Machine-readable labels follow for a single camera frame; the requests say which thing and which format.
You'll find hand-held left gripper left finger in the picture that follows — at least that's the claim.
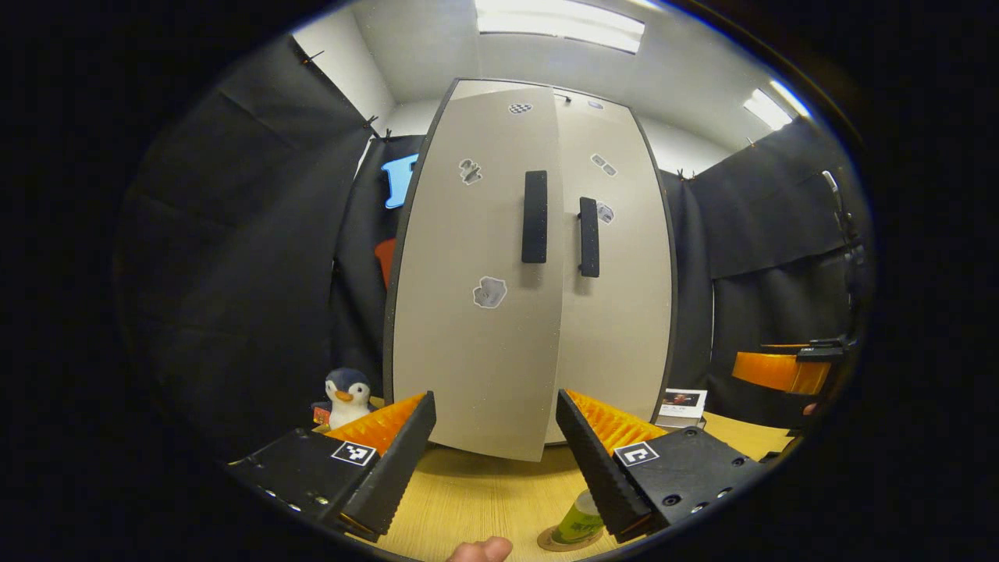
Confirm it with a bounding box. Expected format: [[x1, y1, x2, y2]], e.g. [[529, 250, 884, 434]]
[[225, 392, 438, 543]]

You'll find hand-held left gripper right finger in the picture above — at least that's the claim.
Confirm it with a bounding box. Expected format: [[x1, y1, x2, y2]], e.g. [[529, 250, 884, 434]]
[[556, 389, 772, 546]]

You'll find green label bottle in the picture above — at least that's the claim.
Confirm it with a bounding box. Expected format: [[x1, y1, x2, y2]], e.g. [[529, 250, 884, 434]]
[[552, 489, 606, 546]]

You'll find round cork coaster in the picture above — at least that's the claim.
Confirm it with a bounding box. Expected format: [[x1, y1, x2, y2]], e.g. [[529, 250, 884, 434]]
[[536, 524, 606, 553]]

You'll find white cabinet door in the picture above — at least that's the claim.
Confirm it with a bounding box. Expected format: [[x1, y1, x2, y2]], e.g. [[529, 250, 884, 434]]
[[546, 105, 674, 446], [382, 78, 565, 464]]

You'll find white and grey cabinet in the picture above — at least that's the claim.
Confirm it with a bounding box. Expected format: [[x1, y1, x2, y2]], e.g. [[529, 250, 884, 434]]
[[382, 76, 679, 465]]

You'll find white cabinet drawer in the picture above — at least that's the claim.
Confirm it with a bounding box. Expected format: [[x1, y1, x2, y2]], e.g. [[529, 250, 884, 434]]
[[555, 87, 631, 118]]

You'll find penguin plush toy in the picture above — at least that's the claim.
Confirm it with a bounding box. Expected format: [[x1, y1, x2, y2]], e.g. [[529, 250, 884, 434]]
[[311, 368, 377, 431]]

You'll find small ceiling light panel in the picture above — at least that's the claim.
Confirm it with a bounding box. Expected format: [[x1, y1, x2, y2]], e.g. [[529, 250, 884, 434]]
[[742, 87, 794, 132]]

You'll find large ceiling light panel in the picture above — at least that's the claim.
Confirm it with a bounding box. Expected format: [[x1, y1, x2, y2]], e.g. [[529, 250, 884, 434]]
[[475, 0, 647, 55]]

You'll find black door handle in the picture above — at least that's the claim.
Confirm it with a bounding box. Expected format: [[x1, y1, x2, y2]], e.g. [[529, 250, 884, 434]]
[[577, 197, 602, 279], [521, 169, 549, 265]]

